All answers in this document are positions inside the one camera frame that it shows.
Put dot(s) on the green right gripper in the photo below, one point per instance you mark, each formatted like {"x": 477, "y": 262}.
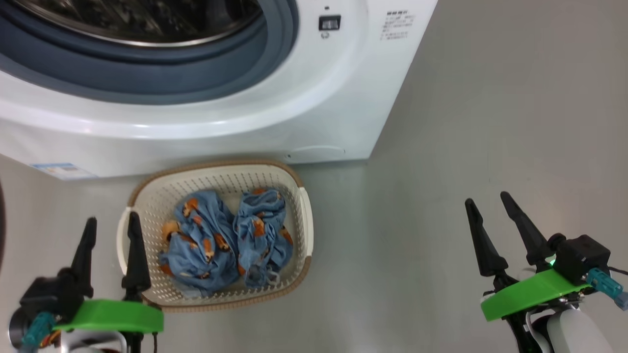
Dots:
{"x": 530, "y": 294}

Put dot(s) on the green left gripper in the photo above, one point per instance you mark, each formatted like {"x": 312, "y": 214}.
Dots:
{"x": 113, "y": 316}

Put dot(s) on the blue garment with orange print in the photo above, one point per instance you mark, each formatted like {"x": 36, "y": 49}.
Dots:
{"x": 201, "y": 245}
{"x": 262, "y": 235}

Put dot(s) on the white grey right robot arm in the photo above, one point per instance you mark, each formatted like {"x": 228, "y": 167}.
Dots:
{"x": 574, "y": 333}

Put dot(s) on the cream perforated laundry basket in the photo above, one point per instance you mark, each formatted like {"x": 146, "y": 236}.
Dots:
{"x": 221, "y": 176}

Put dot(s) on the grey rubber door gasket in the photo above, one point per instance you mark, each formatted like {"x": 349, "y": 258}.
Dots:
{"x": 147, "y": 73}

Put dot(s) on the white front-load washing machine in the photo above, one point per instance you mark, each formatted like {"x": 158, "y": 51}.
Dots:
{"x": 319, "y": 98}

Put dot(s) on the black door lock slot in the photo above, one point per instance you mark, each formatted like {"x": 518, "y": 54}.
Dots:
{"x": 329, "y": 23}

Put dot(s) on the blue energy label sticker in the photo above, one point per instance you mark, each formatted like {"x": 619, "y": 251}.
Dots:
{"x": 61, "y": 170}

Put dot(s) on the round drain filter cover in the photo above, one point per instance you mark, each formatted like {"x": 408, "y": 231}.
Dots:
{"x": 316, "y": 153}

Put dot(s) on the printed text sticker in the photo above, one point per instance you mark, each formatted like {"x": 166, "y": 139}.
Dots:
{"x": 398, "y": 25}

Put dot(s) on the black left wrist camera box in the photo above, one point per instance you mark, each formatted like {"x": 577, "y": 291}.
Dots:
{"x": 49, "y": 294}

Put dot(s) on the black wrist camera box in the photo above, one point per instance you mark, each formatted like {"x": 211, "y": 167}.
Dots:
{"x": 49, "y": 294}
{"x": 581, "y": 257}

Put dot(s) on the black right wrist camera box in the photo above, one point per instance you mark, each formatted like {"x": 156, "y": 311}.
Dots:
{"x": 581, "y": 257}

